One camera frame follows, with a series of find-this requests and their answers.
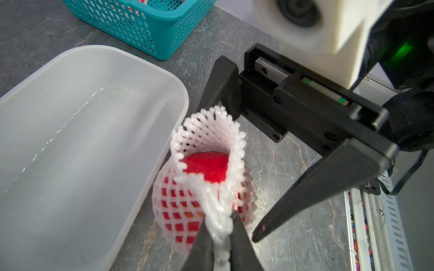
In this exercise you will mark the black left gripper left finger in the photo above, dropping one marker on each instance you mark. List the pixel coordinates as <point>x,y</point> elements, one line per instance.
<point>201,256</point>

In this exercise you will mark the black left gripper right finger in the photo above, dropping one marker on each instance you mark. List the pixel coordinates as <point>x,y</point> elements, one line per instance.
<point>243,257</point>

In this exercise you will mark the teal plastic basket right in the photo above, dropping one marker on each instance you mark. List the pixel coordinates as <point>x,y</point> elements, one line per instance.
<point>157,28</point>

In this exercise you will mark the white plastic tub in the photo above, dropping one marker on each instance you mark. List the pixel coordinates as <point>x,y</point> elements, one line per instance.
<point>82,140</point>

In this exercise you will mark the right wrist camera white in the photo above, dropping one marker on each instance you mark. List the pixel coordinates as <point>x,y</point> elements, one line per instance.
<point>334,46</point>

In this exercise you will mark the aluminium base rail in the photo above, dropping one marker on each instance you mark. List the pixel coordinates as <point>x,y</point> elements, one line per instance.
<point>376,234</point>

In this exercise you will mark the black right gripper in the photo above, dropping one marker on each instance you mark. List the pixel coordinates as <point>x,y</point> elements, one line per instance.
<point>279,96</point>

